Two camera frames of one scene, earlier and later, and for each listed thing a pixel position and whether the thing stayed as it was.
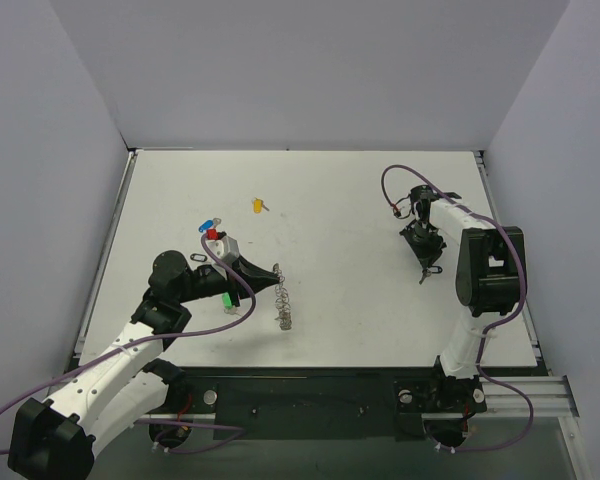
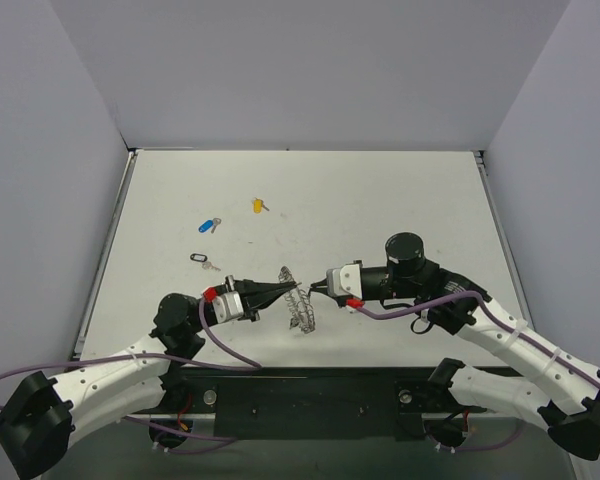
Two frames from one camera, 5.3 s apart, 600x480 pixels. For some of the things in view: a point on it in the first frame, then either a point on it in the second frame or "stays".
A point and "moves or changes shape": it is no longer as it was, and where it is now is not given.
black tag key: x=428 y=272 moves or changes shape
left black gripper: x=236 y=277 to x=250 y=298
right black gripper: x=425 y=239 to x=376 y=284
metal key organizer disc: x=282 y=301 to x=299 y=303
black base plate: x=306 y=403 stays
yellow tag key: x=258 y=205 stays
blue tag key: x=209 y=224 stays
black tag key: x=198 y=257 stays
